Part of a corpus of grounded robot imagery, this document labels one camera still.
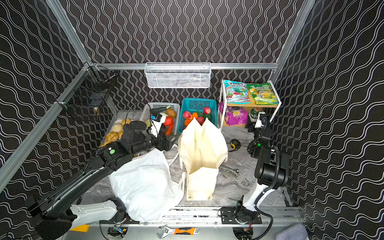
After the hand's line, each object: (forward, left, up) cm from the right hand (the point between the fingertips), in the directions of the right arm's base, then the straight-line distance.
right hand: (258, 115), depth 89 cm
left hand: (-24, +46, +14) cm, 54 cm away
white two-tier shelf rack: (+4, +21, -6) cm, 22 cm away
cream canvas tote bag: (-18, +33, -9) cm, 38 cm away
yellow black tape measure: (-8, +11, -19) cm, 24 cm away
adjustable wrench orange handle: (-56, +51, -20) cm, 78 cm away
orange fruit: (+9, +44, -15) cm, 48 cm away
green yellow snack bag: (+3, +1, +14) cm, 14 cm away
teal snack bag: (+3, +15, +15) cm, 21 cm away
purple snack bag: (0, +14, +1) cm, 14 cm away
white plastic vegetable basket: (+10, +73, -11) cm, 75 cm away
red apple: (+12, +44, -10) cm, 47 cm away
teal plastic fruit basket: (+25, +39, -13) cm, 48 cm away
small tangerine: (+15, +38, -14) cm, 44 cm away
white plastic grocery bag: (-39, +61, -11) cm, 73 cm away
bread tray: (+1, +95, -16) cm, 96 cm away
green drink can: (-2, +4, +4) cm, 6 cm away
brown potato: (+15, +56, -12) cm, 59 cm away
